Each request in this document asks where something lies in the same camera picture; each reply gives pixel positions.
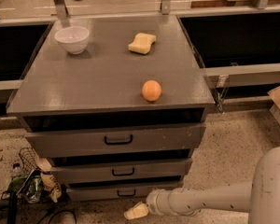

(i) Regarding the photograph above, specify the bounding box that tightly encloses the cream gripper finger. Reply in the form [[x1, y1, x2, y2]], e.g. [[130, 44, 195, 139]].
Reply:
[[124, 202, 149, 220]]

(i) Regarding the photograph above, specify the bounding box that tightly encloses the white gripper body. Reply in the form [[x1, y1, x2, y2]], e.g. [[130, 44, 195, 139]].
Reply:
[[146, 189, 172, 216]]

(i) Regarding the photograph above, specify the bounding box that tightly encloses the grey bottom drawer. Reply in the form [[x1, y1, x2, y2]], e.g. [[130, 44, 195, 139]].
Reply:
[[66, 181, 182, 202]]

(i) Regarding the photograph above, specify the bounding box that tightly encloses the grey drawer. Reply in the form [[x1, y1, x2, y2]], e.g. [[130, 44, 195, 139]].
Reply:
[[66, 181, 182, 202], [26, 123, 206, 158], [51, 158, 192, 184]]

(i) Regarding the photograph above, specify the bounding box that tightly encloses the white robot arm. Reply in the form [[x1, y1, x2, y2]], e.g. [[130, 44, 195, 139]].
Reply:
[[124, 147, 280, 224]]

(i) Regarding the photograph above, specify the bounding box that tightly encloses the grey middle drawer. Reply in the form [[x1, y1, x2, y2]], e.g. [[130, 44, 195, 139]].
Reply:
[[51, 158, 192, 184]]

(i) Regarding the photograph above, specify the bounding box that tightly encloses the grey top drawer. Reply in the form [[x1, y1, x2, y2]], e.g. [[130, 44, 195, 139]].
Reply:
[[26, 123, 206, 158]]

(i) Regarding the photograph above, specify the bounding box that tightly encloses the grey drawer cabinet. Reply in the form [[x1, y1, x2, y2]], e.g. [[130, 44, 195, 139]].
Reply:
[[7, 16, 214, 189]]

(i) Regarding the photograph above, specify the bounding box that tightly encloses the tan chip bag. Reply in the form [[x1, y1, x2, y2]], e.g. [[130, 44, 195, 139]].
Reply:
[[35, 156, 62, 203]]

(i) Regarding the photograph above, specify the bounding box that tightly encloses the orange fruit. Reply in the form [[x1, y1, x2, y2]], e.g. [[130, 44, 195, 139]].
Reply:
[[141, 80, 161, 102]]

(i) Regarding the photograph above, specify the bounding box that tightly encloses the green snack bag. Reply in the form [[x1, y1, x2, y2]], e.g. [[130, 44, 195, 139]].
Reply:
[[7, 175, 42, 203]]

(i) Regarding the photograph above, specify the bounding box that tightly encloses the plastic water bottle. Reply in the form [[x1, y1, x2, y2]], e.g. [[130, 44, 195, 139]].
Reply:
[[11, 163, 22, 179]]

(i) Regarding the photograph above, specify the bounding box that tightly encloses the yellow sponge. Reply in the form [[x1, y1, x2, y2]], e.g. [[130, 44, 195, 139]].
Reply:
[[128, 33, 156, 54]]

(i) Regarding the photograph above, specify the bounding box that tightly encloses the white bowl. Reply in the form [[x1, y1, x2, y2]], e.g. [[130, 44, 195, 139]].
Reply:
[[54, 26, 90, 54]]

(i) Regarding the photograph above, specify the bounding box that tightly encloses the black cable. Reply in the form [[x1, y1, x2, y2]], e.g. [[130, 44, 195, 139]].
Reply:
[[36, 203, 77, 224]]

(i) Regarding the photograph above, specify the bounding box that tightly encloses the wire basket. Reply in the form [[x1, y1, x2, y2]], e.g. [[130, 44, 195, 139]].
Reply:
[[19, 147, 52, 203]]

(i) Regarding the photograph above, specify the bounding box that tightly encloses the metal bracket left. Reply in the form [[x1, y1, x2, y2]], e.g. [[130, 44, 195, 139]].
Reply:
[[53, 0, 68, 20]]

